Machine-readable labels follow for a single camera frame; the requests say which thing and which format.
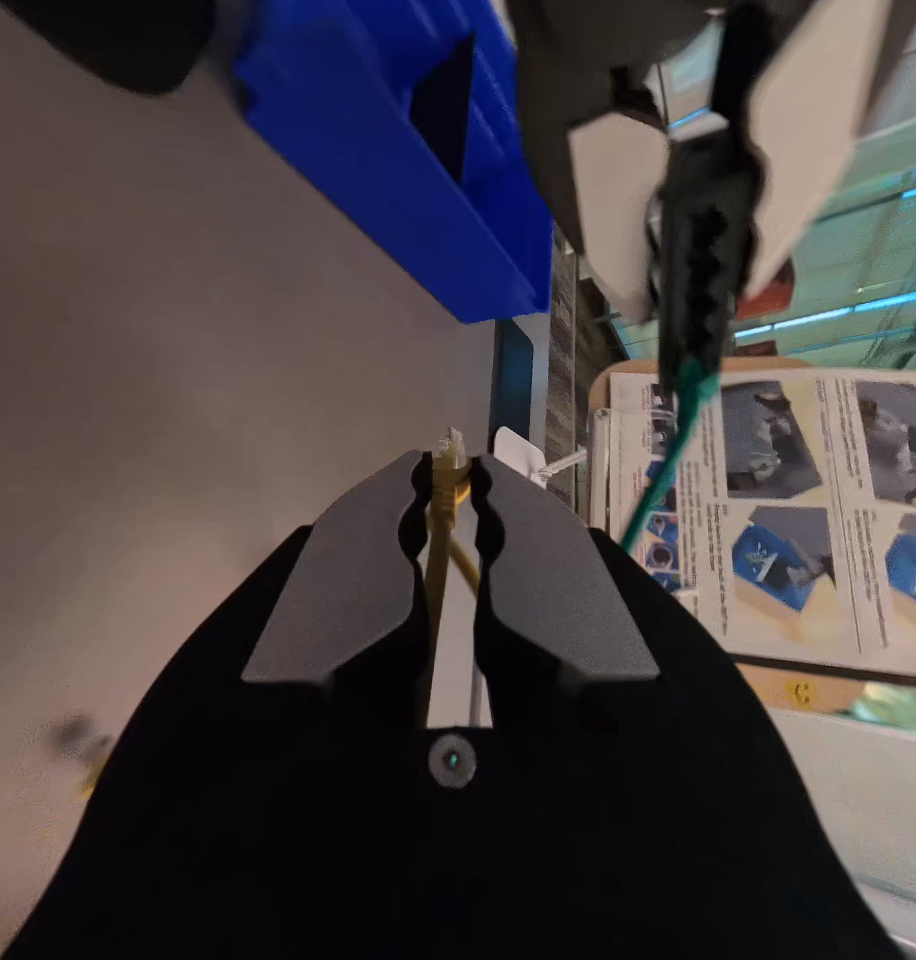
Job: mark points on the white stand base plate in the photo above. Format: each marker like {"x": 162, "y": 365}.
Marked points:
{"x": 519, "y": 454}

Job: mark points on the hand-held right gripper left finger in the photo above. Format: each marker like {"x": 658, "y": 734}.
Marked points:
{"x": 345, "y": 592}

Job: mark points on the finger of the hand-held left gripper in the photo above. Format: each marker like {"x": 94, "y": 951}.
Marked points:
{"x": 810, "y": 127}
{"x": 615, "y": 210}

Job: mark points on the printed instruction sheet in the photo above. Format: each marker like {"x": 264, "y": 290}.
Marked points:
{"x": 773, "y": 525}

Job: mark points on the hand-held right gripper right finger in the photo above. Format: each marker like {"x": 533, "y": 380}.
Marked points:
{"x": 563, "y": 600}

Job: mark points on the blue plastic bin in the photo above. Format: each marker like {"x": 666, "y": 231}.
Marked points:
{"x": 368, "y": 165}

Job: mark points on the orange machine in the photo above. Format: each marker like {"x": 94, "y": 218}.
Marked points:
{"x": 765, "y": 292}

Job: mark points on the black rounded object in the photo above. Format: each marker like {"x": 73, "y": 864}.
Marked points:
{"x": 120, "y": 37}

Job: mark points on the black ethernet switch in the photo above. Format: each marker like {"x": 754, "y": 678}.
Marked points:
{"x": 709, "y": 247}

